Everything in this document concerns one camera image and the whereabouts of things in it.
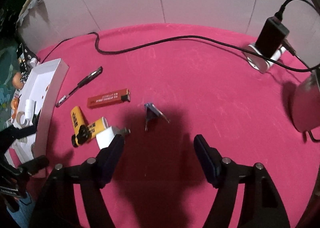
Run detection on black gel pen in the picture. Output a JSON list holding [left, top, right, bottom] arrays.
[[55, 66, 103, 108]]

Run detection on yellow lighter with black cap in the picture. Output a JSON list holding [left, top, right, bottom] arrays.
[[71, 106, 89, 148]]

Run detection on black cable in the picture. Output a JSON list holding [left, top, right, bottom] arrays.
[[41, 0, 320, 72]]

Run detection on white plastic bottle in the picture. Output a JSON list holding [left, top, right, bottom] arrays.
[[24, 99, 35, 121]]

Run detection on black power adapter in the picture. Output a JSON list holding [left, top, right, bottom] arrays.
[[254, 16, 290, 58]]

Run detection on small white box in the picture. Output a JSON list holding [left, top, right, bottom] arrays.
[[95, 126, 131, 149]]

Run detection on brown tape roll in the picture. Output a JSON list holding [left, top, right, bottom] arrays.
[[16, 111, 34, 128]]

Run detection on white cardboard tray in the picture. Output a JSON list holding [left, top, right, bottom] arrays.
[[13, 59, 69, 163]]

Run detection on steel mug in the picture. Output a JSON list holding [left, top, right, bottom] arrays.
[[291, 69, 320, 142]]

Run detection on red lighter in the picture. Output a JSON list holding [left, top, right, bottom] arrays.
[[87, 88, 131, 109]]

